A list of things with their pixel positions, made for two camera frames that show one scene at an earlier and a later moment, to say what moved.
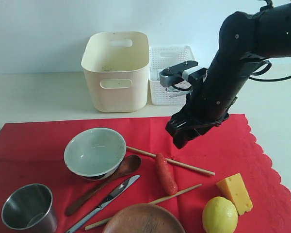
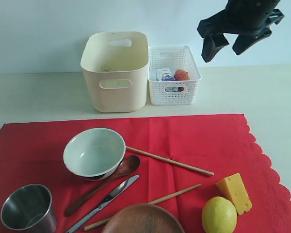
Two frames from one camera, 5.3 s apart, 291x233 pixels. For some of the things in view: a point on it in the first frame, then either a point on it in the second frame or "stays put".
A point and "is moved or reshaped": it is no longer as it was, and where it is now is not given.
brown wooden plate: (143, 218) stays put
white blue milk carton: (183, 87) is moved or reshaped
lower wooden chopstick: (158, 202) stays put
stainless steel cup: (28, 208) stays put
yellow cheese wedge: (234, 188) stays put
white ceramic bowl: (94, 153) stays put
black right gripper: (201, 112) to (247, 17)
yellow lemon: (220, 215) stays put
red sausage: (166, 174) to (180, 74)
